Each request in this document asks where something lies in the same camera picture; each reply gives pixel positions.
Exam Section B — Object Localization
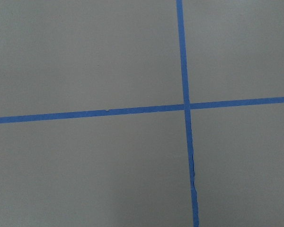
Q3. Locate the brown paper table cover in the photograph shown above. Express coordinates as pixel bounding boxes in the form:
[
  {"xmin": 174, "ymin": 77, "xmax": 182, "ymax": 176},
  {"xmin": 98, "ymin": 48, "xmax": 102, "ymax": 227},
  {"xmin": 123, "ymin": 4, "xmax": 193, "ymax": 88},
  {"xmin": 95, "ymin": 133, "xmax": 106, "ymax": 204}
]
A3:
[{"xmin": 0, "ymin": 0, "xmax": 284, "ymax": 227}]

